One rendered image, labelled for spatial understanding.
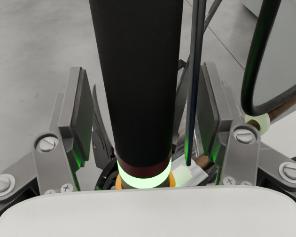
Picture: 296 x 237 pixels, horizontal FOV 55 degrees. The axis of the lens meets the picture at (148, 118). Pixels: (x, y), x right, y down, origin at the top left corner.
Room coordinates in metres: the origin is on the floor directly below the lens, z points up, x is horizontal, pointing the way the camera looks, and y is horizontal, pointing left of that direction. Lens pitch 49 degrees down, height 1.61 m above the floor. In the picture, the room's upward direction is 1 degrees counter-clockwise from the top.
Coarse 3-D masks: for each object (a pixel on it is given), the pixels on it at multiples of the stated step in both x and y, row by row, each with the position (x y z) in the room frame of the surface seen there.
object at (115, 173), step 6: (114, 162) 0.24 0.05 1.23; (108, 168) 0.24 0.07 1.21; (114, 168) 0.24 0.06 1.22; (102, 174) 0.23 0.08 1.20; (108, 174) 0.23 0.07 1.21; (114, 174) 0.22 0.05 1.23; (102, 180) 0.22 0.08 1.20; (108, 180) 0.22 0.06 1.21; (114, 180) 0.21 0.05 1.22; (96, 186) 0.22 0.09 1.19; (102, 186) 0.22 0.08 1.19; (108, 186) 0.21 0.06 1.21
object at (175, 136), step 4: (176, 132) 0.30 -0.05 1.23; (172, 136) 0.28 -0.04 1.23; (176, 136) 0.30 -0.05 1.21; (172, 140) 0.28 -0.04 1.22; (176, 140) 0.30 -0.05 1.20; (172, 144) 0.27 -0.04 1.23; (176, 144) 0.30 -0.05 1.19; (172, 148) 0.26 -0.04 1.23; (176, 148) 0.26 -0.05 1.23; (172, 152) 0.26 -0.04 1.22
